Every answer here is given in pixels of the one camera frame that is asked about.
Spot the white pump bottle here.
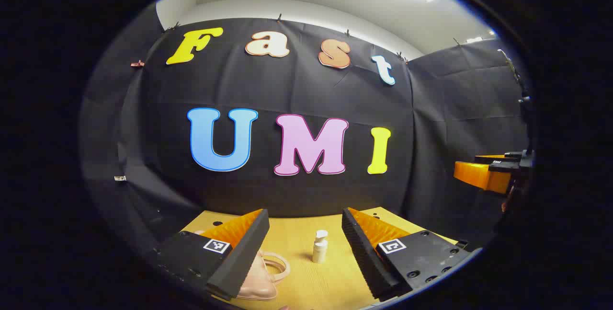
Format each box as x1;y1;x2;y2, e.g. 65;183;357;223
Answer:
312;230;329;264

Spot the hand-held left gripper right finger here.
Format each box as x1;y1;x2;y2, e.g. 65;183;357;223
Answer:
341;207;475;302

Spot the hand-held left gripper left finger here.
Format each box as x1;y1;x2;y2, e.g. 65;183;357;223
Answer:
156;208;270;302

